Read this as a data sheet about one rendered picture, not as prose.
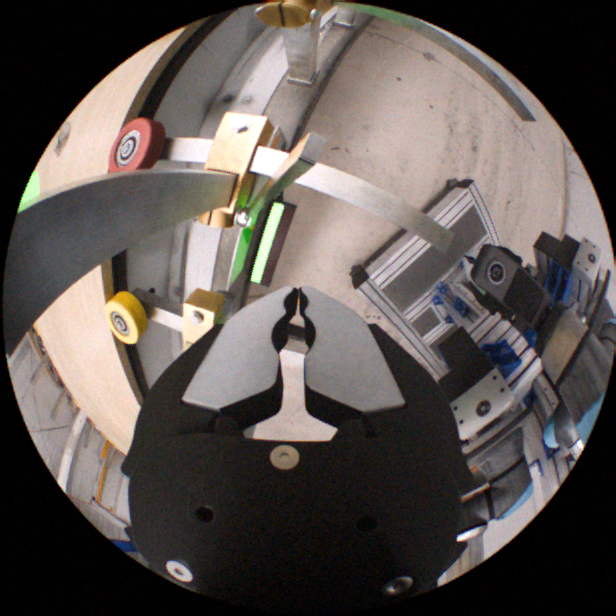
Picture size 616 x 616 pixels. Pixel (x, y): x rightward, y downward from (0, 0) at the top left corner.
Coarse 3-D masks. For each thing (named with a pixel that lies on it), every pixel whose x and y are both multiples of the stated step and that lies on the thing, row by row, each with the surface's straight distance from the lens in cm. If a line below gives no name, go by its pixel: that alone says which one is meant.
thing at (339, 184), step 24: (168, 144) 30; (192, 144) 28; (264, 168) 24; (312, 168) 24; (336, 192) 24; (360, 192) 25; (384, 192) 25; (384, 216) 26; (408, 216) 27; (432, 240) 29
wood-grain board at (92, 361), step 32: (192, 32) 42; (128, 64) 44; (160, 64) 37; (96, 96) 48; (128, 96) 36; (96, 128) 40; (64, 160) 50; (96, 160) 36; (96, 288) 39; (64, 320) 64; (96, 320) 45; (64, 352) 86; (96, 352) 55; (96, 384) 76; (128, 384) 54; (96, 416) 135; (128, 416) 79; (128, 448) 166
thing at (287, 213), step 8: (288, 208) 40; (288, 216) 40; (280, 224) 41; (288, 224) 40; (280, 232) 41; (280, 240) 41; (272, 248) 42; (280, 248) 42; (272, 256) 42; (272, 264) 43; (264, 272) 44; (272, 272) 43; (264, 280) 44
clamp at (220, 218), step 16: (224, 128) 26; (256, 128) 24; (272, 128) 28; (224, 144) 25; (240, 144) 24; (256, 144) 24; (208, 160) 25; (224, 160) 25; (240, 160) 24; (240, 176) 24; (240, 192) 25; (224, 208) 25; (208, 224) 26; (224, 224) 25
